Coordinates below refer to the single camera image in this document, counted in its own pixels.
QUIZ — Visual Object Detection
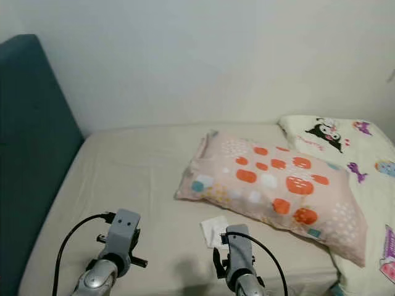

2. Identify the bed with cream sheet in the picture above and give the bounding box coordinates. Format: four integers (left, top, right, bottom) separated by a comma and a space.
17, 123, 395, 296

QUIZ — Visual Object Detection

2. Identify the pink patterned pillow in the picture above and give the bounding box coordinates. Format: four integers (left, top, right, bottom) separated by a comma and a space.
175, 130, 368, 268

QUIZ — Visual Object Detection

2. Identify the teal upholstered headboard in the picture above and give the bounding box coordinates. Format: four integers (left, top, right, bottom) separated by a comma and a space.
0, 34, 85, 296

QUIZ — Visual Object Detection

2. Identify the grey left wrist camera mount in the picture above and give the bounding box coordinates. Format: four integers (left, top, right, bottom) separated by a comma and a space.
112, 209, 142, 264

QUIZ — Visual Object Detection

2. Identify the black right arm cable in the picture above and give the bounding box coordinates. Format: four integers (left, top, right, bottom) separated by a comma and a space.
227, 231, 289, 296

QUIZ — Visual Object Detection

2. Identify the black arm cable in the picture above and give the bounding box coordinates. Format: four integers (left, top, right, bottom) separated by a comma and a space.
227, 231, 289, 296
53, 213, 115, 296

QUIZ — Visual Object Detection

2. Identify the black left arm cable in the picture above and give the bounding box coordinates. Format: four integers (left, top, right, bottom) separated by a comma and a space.
53, 213, 115, 296

